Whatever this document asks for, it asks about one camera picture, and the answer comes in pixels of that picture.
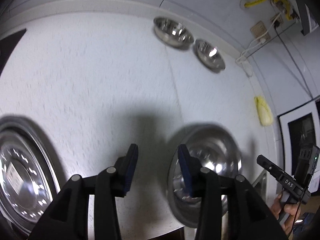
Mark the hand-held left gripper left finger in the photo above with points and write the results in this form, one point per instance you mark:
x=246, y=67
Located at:
x=131, y=170

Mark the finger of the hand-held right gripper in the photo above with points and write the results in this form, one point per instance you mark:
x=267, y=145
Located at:
x=272, y=168

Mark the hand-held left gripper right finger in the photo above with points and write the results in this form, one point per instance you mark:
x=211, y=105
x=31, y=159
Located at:
x=185, y=170

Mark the large steel bowl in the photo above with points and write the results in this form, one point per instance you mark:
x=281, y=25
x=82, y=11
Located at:
x=215, y=152

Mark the large steel plate with label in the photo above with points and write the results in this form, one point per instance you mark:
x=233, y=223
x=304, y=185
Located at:
x=37, y=140

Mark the small steel bowl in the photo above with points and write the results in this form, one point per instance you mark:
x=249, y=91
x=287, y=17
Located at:
x=210, y=55
x=172, y=31

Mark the person's right hand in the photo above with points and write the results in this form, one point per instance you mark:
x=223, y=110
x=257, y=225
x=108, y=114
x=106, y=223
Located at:
x=291, y=215

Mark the steel kitchen sink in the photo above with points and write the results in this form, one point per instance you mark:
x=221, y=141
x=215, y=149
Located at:
x=261, y=182

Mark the white microwave oven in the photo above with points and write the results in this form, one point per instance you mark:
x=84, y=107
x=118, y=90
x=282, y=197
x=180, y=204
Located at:
x=300, y=127

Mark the napa cabbage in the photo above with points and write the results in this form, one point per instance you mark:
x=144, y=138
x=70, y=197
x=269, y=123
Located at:
x=263, y=112

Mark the white power strip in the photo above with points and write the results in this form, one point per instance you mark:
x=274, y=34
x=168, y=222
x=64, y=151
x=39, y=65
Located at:
x=246, y=67

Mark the white gas water heater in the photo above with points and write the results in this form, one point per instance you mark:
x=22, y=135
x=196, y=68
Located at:
x=307, y=20

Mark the metal pipe valve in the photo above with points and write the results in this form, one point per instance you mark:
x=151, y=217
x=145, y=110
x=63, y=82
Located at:
x=282, y=5

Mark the black glass gas stove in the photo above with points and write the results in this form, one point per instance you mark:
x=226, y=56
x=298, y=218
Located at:
x=8, y=52

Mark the beige wall socket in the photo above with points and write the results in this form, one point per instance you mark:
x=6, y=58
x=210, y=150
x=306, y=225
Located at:
x=258, y=30

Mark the white wall socket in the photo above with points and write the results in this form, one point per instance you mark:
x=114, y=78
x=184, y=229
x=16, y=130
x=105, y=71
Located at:
x=276, y=20

